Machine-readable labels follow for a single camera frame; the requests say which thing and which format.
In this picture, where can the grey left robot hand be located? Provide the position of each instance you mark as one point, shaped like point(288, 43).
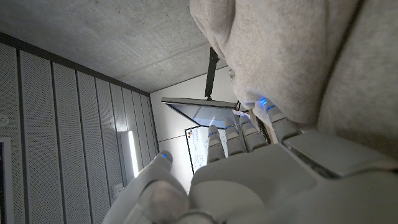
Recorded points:
point(264, 186)

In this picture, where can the beige coat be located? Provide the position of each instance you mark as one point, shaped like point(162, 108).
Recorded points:
point(295, 56)

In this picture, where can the white paper poster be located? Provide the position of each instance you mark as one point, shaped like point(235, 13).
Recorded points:
point(197, 146)

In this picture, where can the computer monitor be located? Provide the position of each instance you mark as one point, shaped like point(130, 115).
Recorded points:
point(205, 112)

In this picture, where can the ceiling air vent slot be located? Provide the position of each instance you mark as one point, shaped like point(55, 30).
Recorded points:
point(4, 180)

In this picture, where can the round ceiling smoke detector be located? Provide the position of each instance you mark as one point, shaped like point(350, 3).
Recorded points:
point(3, 119)

